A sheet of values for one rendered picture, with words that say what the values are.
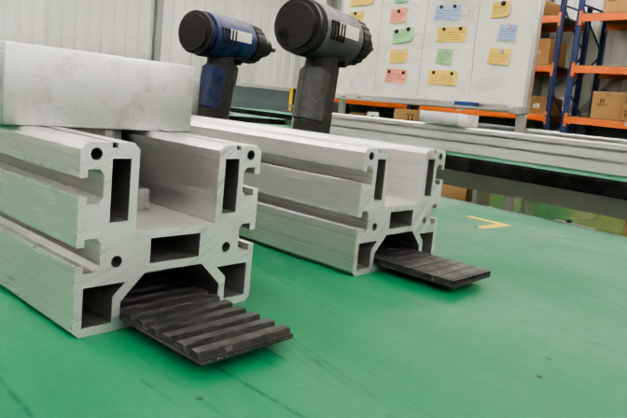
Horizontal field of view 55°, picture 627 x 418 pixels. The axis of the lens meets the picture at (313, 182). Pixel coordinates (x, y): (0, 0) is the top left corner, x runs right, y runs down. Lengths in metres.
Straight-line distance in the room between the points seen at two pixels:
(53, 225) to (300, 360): 0.12
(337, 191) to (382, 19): 3.70
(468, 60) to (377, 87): 0.71
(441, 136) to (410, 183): 1.62
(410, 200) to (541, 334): 0.15
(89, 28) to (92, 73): 12.48
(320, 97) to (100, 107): 0.37
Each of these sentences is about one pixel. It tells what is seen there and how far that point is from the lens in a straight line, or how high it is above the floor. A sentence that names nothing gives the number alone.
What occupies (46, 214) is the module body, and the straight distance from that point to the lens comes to 0.30.
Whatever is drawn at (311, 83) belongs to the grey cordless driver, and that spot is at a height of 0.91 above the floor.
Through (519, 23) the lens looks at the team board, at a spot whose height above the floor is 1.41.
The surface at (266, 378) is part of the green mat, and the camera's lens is 0.25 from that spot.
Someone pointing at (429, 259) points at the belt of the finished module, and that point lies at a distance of 0.44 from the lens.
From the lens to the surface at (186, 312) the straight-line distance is 0.29.
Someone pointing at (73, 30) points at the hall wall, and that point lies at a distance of 12.75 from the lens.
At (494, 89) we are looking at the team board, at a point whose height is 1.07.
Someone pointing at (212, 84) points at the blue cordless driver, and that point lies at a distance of 0.86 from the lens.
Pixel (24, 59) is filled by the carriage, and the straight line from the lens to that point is 0.33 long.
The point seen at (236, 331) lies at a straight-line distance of 0.27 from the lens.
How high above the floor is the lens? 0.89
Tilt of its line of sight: 7 degrees down
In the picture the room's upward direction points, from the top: 6 degrees clockwise
